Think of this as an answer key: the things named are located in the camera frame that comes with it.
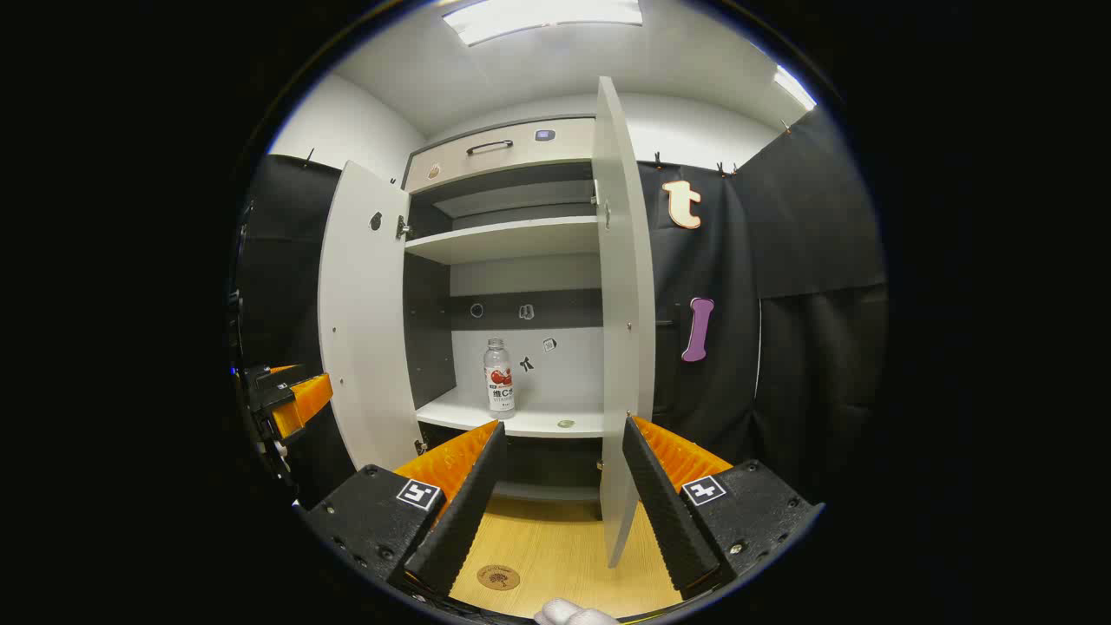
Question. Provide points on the white cabinet shelf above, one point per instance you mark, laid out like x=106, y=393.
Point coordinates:
x=512, y=239
x=529, y=421

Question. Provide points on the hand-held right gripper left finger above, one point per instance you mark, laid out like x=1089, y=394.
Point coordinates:
x=460, y=521

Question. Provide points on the large ceiling light panel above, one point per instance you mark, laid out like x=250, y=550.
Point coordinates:
x=538, y=17

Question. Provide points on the clear plastic bottle red label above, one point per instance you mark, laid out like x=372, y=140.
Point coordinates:
x=499, y=382

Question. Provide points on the gray cabinet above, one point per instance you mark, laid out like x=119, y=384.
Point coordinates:
x=521, y=286

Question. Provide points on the black backdrop cloth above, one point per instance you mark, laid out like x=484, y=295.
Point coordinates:
x=798, y=365

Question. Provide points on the round brown coaster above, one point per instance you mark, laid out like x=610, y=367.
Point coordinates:
x=498, y=577

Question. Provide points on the gray cabinet drawer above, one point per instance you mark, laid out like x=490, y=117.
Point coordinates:
x=521, y=152

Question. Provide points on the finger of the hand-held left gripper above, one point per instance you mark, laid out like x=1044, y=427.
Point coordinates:
x=308, y=399

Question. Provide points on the narrow ceiling light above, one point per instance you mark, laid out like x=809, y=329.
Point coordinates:
x=794, y=87

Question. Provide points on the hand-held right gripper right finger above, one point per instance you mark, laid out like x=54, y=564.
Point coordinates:
x=668, y=512

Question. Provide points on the gray cabinet door cube stickers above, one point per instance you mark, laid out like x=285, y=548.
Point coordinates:
x=627, y=286

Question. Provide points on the gray cabinet door checkered sticker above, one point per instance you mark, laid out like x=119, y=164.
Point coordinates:
x=364, y=330

